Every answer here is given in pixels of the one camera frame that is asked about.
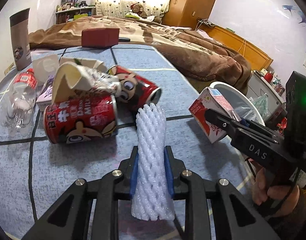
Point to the brown grey thermos tumbler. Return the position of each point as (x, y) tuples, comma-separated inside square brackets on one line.
[(20, 39)]

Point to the teddy bear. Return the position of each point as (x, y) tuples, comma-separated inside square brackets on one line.
[(138, 9)]

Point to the clear plastic bottle red label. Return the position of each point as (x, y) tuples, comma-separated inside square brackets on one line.
[(19, 103)]

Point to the white foam fruit net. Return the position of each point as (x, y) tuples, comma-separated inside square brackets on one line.
[(152, 200)]

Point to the wooden headboard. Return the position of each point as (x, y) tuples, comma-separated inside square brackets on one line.
[(256, 57)]

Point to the grey nightstand cabinet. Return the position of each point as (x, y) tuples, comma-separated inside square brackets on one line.
[(276, 105)]

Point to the cluttered shelf desk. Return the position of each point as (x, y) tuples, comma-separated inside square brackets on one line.
[(69, 11)]

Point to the wooden wardrobe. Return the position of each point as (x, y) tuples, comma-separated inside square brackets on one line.
[(186, 13)]

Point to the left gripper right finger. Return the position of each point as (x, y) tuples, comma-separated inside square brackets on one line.
[(212, 206)]

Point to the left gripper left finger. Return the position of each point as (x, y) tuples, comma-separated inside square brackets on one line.
[(89, 205)]

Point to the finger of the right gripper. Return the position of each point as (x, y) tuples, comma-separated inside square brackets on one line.
[(222, 121), (259, 131)]

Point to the purple drink carton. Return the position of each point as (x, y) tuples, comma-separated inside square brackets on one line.
[(45, 97)]

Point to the white trash bin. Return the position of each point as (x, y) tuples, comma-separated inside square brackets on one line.
[(240, 103)]

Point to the brown patterned blanket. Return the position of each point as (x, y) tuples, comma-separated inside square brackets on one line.
[(201, 60)]

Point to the red white milk carton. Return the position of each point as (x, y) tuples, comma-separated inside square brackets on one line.
[(209, 105)]

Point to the right hand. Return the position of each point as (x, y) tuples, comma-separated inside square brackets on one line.
[(261, 192)]

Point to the red cup on nightstand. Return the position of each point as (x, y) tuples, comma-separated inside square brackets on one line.
[(269, 77)]

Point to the crushed white paper cup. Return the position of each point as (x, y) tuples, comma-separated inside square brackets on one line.
[(73, 81)]

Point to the plastic bag on cabinet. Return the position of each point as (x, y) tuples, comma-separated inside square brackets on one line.
[(261, 104)]

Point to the red milk can front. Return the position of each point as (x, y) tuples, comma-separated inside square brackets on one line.
[(81, 120)]

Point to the blue grid bedsheet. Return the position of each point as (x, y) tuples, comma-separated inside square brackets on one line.
[(34, 172)]

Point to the black phone on bed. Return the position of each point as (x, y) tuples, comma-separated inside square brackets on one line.
[(124, 39)]

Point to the dark red box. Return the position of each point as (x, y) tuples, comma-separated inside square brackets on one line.
[(100, 37)]

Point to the red milk can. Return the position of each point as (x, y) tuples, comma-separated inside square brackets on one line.
[(137, 91), (81, 120)]

